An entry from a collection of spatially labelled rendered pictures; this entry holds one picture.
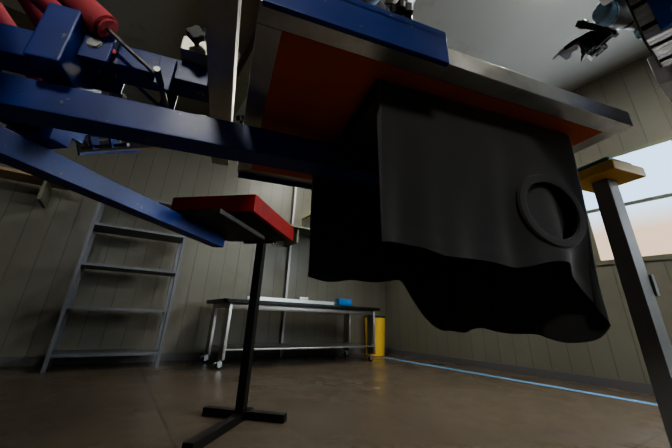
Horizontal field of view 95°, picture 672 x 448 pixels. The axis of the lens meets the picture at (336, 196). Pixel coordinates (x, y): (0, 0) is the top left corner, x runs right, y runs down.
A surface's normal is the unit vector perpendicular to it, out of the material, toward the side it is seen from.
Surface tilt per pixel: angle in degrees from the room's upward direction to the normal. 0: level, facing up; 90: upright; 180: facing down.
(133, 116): 90
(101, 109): 90
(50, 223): 90
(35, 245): 90
